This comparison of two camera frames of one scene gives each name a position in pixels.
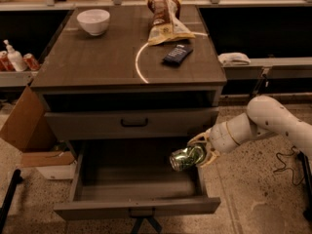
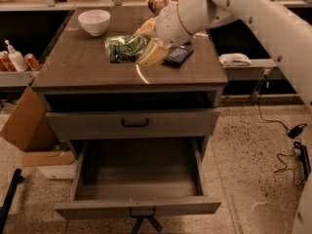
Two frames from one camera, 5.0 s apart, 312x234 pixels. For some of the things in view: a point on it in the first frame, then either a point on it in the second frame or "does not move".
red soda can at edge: (5, 63) does not move
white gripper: (220, 136) → (169, 25)
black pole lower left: (4, 209) does not move
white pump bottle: (15, 58) does not move
